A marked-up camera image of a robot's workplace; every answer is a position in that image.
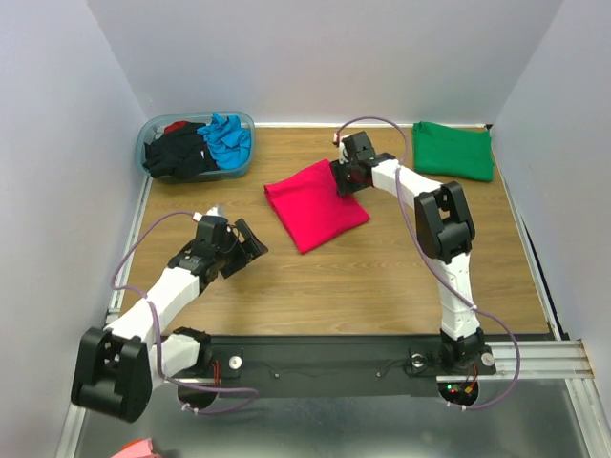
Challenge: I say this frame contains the pink red t shirt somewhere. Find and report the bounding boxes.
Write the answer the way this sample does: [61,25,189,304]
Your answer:
[263,159,369,254]

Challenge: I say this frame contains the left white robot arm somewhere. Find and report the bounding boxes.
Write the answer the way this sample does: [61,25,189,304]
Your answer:
[71,207,268,423]

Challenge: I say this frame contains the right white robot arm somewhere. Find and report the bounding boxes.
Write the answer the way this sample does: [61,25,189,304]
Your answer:
[330,132,485,372]

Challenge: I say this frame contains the blue t shirt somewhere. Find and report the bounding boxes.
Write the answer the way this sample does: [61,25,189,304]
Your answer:
[197,113,252,170]

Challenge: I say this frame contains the black t shirt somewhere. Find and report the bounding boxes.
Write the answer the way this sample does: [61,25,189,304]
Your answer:
[143,122,219,180]

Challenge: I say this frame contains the translucent blue plastic bin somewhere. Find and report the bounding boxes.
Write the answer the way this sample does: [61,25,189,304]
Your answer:
[136,112,256,183]

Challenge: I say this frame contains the green folded t shirt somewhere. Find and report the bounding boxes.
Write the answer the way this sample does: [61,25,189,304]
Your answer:
[412,121,495,182]

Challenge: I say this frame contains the red garment in bin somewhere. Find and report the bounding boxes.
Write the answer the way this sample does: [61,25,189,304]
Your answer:
[163,120,190,135]

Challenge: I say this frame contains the pink cloth at bottom edge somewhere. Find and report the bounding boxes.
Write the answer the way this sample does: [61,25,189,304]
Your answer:
[113,438,158,458]

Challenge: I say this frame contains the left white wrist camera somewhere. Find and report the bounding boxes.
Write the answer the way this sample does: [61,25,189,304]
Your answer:
[191,205,225,222]

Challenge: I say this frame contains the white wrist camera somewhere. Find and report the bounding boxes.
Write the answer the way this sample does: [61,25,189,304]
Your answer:
[191,205,225,222]
[332,133,348,163]

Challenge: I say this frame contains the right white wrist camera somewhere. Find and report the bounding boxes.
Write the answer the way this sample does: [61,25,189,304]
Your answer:
[332,133,348,163]

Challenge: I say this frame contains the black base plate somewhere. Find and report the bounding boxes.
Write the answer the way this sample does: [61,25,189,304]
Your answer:
[157,334,497,401]

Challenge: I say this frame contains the aluminium frame rail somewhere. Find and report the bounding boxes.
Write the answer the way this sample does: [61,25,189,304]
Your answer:
[480,341,594,381]

